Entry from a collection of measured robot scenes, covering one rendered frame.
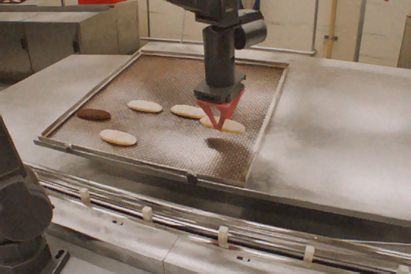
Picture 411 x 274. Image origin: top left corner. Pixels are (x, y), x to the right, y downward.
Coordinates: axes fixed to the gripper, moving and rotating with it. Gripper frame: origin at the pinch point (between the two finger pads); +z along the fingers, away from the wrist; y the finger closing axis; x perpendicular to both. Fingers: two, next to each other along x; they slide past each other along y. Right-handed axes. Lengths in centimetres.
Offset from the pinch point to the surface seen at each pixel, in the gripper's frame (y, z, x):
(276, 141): 3.8, 4.6, -10.7
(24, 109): -2, 16, 76
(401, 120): 23.0, 4.2, -35.6
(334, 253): -16.6, 6.9, -28.4
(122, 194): -21.5, 6.5, 10.5
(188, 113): 4.1, 3.7, 10.9
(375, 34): 316, 82, -17
